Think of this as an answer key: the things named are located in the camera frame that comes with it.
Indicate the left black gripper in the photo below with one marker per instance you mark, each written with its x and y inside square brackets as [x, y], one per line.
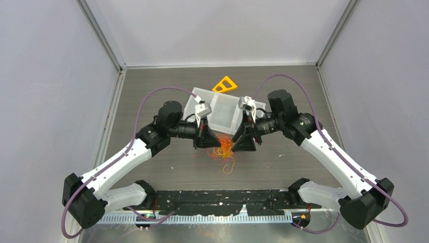
[204, 137]

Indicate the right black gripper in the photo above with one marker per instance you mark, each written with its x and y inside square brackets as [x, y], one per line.
[245, 136]

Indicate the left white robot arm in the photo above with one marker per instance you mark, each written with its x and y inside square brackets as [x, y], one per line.
[89, 197]

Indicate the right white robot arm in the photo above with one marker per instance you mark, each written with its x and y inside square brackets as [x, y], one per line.
[361, 197]

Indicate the white three-compartment tray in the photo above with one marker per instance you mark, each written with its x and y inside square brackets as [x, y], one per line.
[226, 115]

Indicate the yellow triangular plastic piece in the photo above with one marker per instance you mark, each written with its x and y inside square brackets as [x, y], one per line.
[225, 85]

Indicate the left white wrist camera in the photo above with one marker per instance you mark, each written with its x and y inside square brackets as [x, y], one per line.
[202, 108]

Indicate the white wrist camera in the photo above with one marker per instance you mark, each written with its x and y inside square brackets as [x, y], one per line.
[202, 108]
[248, 106]

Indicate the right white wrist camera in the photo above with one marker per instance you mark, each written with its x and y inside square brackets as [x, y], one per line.
[248, 106]

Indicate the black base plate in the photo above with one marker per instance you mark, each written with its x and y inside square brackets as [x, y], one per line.
[262, 202]

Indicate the white slotted cable duct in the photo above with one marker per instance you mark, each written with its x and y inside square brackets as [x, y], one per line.
[123, 218]

